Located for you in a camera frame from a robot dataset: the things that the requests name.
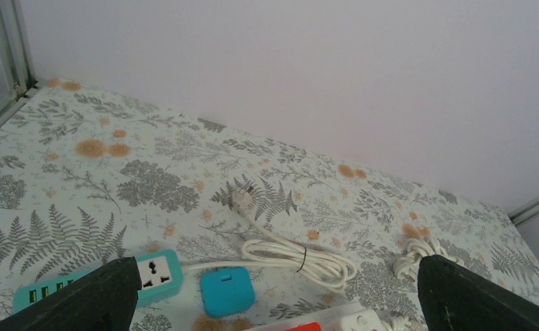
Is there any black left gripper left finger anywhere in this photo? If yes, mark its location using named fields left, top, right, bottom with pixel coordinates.
left=0, top=257, right=141, bottom=330

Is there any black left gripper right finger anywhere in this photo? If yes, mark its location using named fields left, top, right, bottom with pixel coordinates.
left=417, top=254, right=539, bottom=330

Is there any white tiger cube socket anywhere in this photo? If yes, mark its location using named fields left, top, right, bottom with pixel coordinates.
left=339, top=310, right=385, bottom=331

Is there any orange cube socket adapter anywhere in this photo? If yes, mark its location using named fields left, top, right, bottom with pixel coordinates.
left=286, top=322, right=322, bottom=331

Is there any cyan flat plug adapter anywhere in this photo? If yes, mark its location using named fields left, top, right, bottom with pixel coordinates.
left=200, top=267, right=256, bottom=319

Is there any teal power strip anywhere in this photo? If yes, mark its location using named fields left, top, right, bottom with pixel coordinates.
left=12, top=250, right=184, bottom=313

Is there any white long power strip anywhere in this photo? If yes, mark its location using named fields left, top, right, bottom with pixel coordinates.
left=250, top=303, right=371, bottom=330

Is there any floral patterned table mat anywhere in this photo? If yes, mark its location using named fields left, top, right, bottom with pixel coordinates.
left=0, top=79, right=539, bottom=330

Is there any white braided cable bundle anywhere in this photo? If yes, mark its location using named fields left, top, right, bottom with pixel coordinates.
left=392, top=237, right=465, bottom=331

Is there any white coiled power cable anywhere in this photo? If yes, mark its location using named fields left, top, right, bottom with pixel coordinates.
left=180, top=185, right=358, bottom=293

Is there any aluminium corner frame rail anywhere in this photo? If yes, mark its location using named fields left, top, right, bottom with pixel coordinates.
left=0, top=1, right=37, bottom=127

